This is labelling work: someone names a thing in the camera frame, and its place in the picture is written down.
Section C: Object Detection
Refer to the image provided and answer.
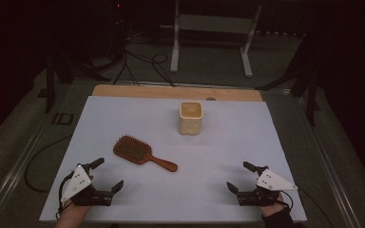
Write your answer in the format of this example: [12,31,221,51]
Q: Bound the white metal stand frame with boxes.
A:
[169,0,263,79]

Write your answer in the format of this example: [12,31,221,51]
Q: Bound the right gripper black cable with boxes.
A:
[279,185,336,228]

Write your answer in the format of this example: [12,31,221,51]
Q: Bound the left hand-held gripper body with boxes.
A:
[60,163,114,207]

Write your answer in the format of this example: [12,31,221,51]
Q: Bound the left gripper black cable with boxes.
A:
[54,175,74,220]

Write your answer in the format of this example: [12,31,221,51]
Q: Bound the black floor cable loop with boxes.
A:
[24,134,74,194]

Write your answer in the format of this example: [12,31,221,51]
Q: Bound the metal floor rail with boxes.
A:
[0,110,65,228]
[293,94,362,228]

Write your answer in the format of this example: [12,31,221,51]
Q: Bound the brown wooden paddle hairbrush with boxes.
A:
[112,135,179,173]

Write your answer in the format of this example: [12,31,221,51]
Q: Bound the light wooden table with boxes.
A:
[91,84,263,103]

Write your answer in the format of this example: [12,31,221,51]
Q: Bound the white table mat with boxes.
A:
[39,96,308,223]

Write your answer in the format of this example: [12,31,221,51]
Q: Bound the cream square holder cup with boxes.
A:
[178,101,204,137]

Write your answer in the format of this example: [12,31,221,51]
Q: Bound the black tripod stand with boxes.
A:
[37,51,112,114]
[255,31,323,127]

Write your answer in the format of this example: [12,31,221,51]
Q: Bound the black tangled background cables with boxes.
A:
[113,29,177,88]

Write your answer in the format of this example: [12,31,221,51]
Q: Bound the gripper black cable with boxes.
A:
[54,175,74,220]
[279,185,336,228]

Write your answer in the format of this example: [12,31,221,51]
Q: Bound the person's right hand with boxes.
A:
[260,193,286,219]

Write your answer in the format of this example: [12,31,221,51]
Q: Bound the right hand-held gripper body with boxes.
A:
[237,165,298,207]

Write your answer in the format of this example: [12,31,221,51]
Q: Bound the person's left hand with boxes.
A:
[59,200,91,223]

